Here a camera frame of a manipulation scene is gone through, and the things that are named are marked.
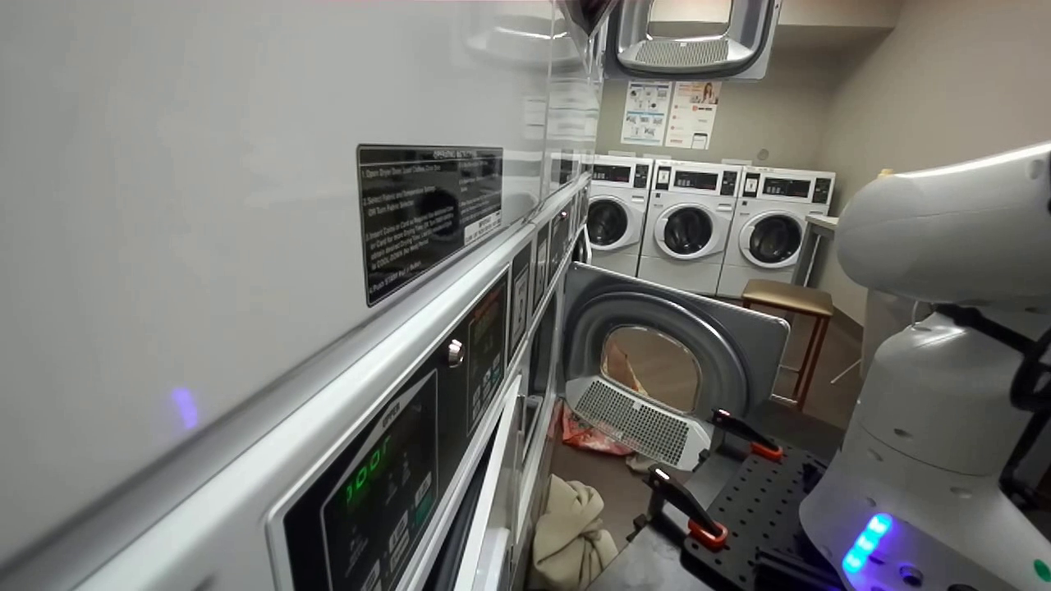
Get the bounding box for white and red wall poster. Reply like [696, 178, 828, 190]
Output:
[662, 74, 721, 150]

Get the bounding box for beige cloth bag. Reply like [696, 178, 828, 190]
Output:
[529, 474, 622, 591]

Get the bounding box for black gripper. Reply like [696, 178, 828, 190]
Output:
[556, 0, 622, 40]

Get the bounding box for white lint filter screen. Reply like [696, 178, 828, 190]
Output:
[560, 372, 714, 476]

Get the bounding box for white wall notice poster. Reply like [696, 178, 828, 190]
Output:
[616, 74, 673, 150]

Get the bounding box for red bag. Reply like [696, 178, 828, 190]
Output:
[556, 402, 638, 462]

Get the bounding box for black clamp with orange handle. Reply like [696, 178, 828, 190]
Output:
[643, 466, 735, 555]
[705, 406, 789, 466]

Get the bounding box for white narrow dryer door edge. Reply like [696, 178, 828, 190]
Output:
[453, 372, 533, 591]

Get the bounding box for black dryer control panel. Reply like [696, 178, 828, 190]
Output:
[266, 271, 516, 591]

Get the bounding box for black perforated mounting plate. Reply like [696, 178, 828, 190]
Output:
[673, 443, 848, 591]

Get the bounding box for grey round dryer door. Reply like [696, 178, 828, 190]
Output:
[560, 261, 793, 440]

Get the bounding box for small wooden stool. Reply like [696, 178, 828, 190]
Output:
[740, 275, 836, 411]

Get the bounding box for black instruction label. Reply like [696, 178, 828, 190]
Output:
[354, 141, 509, 310]

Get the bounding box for white front-load washing machine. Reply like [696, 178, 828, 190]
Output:
[574, 150, 657, 280]
[638, 158, 742, 296]
[714, 162, 841, 301]

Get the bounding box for large white stacked dryer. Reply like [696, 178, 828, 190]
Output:
[0, 0, 605, 591]

